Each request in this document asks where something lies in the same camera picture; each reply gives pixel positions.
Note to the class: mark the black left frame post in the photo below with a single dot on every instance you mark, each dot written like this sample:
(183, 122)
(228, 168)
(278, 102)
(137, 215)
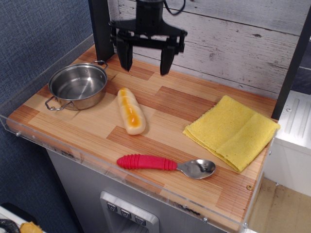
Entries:
(100, 18)

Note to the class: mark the yellow folded cloth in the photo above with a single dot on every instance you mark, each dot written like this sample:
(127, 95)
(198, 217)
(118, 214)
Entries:
(232, 132)

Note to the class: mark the grey toy fridge cabinet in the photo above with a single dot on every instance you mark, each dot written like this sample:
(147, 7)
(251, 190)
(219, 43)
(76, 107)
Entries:
(106, 203)

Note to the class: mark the orange yellow object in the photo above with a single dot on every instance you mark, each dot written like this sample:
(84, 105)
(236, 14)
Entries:
(30, 227)

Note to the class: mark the black frame post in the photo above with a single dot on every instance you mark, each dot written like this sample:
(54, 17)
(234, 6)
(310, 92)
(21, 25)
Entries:
(100, 18)
(293, 67)

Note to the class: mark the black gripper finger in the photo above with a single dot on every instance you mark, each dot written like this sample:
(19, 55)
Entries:
(168, 51)
(124, 49)

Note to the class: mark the clear acrylic table guard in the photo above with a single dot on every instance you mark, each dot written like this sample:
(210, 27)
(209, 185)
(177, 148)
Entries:
(63, 193)

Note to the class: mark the toy bread loaf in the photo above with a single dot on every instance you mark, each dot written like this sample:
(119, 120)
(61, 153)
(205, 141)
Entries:
(131, 113)

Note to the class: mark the black right frame post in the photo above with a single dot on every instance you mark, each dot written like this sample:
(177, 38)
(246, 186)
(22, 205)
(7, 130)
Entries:
(293, 67)

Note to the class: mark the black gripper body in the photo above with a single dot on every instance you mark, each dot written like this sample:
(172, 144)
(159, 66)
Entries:
(148, 29)

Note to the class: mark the small steel pot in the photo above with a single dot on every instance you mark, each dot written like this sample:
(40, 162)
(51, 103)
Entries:
(77, 87)

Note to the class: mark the white shelf unit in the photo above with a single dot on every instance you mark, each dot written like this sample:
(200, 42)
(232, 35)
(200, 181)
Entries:
(289, 159)

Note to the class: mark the red handled metal spoon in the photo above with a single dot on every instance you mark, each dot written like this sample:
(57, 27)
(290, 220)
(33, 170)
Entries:
(195, 169)

